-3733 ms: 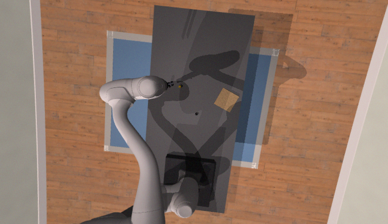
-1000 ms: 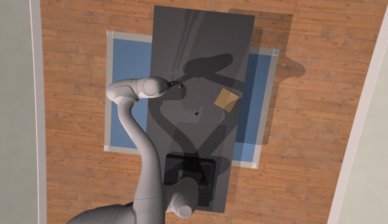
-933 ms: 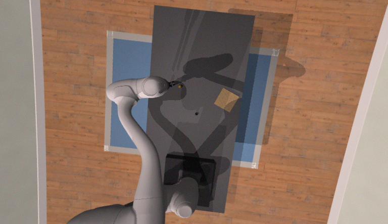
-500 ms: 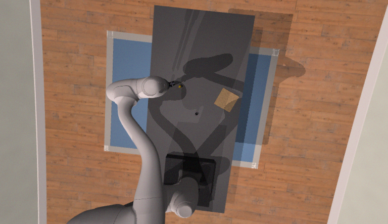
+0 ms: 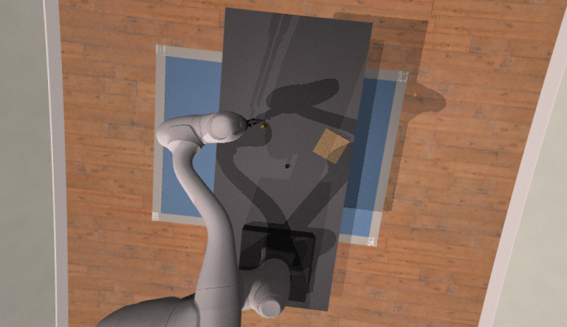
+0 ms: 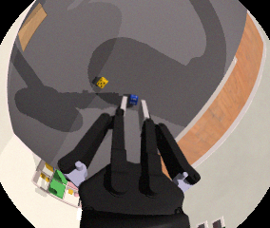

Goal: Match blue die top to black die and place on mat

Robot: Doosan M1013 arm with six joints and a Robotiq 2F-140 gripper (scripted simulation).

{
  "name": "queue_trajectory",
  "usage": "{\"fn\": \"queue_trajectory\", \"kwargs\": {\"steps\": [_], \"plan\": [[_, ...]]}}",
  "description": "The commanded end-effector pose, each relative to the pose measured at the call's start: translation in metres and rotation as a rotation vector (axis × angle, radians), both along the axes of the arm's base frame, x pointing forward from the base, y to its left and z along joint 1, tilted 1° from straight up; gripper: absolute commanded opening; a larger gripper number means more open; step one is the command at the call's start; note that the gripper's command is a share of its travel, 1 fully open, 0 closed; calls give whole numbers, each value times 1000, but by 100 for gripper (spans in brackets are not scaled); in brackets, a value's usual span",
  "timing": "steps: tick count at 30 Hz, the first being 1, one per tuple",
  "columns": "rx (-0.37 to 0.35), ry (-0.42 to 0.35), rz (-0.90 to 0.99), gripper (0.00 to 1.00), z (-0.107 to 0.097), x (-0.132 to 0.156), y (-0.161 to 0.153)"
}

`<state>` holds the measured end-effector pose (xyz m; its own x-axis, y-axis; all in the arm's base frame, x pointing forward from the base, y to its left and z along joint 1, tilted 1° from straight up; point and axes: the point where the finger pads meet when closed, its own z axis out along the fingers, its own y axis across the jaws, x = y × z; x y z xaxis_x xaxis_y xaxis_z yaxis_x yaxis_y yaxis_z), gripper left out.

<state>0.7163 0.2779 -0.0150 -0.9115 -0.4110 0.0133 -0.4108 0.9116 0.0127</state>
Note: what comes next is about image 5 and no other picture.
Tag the tan flat mat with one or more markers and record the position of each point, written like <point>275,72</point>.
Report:
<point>330,146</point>

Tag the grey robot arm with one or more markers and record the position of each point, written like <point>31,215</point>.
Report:
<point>264,289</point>

